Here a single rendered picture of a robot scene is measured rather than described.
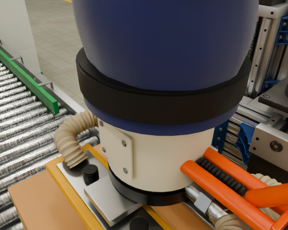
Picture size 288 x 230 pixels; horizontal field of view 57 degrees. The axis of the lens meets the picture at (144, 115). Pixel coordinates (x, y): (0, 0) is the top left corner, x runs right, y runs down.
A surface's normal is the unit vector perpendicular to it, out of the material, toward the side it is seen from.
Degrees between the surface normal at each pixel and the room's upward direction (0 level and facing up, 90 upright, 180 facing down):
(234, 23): 77
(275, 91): 0
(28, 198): 0
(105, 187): 1
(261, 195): 67
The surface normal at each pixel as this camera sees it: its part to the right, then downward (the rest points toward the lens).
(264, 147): -0.73, 0.39
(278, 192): -0.91, -0.26
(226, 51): 0.49, 0.44
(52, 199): 0.00, -0.83
